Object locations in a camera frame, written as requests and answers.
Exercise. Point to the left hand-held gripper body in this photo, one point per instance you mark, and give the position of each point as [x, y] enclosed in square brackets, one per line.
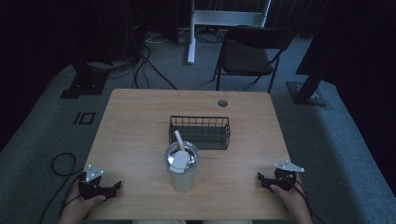
[88, 188]

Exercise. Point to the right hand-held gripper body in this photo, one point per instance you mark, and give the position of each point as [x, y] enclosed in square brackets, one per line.
[285, 180]

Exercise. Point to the person's right hand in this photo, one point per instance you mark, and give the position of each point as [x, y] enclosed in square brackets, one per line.
[295, 199]

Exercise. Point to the person's left hand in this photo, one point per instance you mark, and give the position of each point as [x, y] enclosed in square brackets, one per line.
[77, 207]

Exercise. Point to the stainless steel tumbler cup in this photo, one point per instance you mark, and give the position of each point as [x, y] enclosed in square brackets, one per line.
[182, 182]

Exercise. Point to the white plastic utensil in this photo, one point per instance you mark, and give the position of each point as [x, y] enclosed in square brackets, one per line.
[180, 160]

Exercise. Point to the round grey table grommet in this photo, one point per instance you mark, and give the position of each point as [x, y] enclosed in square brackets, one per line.
[222, 103]

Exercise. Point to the black metal stand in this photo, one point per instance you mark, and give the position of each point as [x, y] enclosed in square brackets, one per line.
[84, 84]
[308, 90]

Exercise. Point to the black folding chair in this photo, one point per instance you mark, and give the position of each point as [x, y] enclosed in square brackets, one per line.
[246, 59]

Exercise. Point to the white desk frame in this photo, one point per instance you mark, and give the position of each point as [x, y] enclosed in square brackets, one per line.
[224, 17]

